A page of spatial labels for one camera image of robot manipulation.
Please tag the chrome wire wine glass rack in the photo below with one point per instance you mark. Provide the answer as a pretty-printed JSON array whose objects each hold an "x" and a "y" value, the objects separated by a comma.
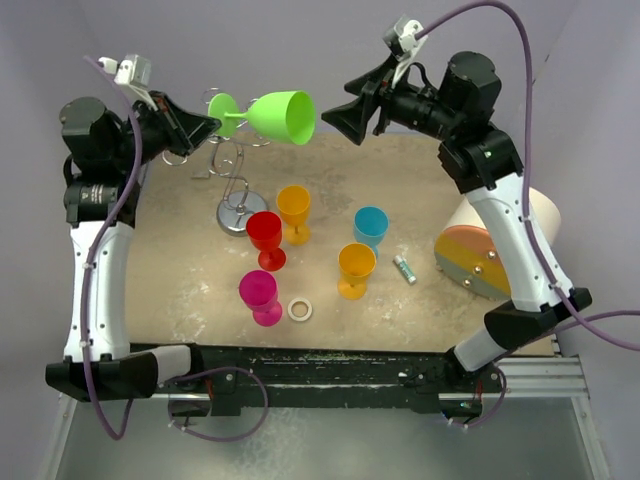
[{"x": 238, "y": 202}]

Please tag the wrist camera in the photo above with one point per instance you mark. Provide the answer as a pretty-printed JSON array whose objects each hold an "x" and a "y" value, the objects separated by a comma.
[
  {"x": 131, "y": 75},
  {"x": 401, "y": 39}
]

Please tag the red plastic wine glass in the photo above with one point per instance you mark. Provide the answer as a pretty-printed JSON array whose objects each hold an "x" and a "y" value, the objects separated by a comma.
[{"x": 264, "y": 229}]

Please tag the blue plastic wine glass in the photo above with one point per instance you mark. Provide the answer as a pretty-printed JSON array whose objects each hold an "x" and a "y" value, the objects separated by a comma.
[{"x": 370, "y": 226}]

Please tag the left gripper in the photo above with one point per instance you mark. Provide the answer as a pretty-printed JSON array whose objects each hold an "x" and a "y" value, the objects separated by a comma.
[{"x": 184, "y": 130}]

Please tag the pink plastic wine glass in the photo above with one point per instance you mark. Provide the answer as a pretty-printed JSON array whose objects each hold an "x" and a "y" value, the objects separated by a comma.
[{"x": 258, "y": 289}]

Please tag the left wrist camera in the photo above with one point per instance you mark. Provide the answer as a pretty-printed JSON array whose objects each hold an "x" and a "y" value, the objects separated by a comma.
[{"x": 131, "y": 75}]

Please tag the orange wine glass rear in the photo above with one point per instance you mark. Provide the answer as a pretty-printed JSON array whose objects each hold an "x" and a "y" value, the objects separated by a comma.
[{"x": 294, "y": 203}]

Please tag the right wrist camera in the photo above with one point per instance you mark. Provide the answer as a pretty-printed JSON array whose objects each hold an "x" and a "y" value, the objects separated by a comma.
[{"x": 401, "y": 39}]

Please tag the aluminium rail frame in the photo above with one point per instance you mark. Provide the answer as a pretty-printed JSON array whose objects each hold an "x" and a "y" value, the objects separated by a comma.
[{"x": 559, "y": 377}]

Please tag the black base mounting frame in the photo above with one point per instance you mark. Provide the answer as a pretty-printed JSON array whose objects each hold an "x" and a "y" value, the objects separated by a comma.
[{"x": 422, "y": 382}]

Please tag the orange wine glass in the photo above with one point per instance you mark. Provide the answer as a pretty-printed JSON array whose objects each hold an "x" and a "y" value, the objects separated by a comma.
[
  {"x": 294, "y": 203},
  {"x": 356, "y": 262}
]

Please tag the orange wine glass front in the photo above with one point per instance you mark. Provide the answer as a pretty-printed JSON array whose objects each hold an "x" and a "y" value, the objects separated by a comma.
[{"x": 356, "y": 262}]

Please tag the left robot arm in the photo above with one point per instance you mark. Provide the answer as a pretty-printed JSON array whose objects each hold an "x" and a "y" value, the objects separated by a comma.
[{"x": 101, "y": 197}]

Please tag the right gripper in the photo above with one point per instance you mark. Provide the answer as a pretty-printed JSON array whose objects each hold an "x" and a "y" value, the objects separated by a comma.
[{"x": 374, "y": 89}]

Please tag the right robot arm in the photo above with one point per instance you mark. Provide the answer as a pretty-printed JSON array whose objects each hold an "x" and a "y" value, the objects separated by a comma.
[{"x": 486, "y": 168}]

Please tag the white green lip balm tube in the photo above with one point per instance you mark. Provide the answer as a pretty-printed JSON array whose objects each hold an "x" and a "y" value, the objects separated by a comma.
[{"x": 405, "y": 270}]

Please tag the green plastic wine glass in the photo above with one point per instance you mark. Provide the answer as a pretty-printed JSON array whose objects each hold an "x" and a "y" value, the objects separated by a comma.
[{"x": 285, "y": 116}]

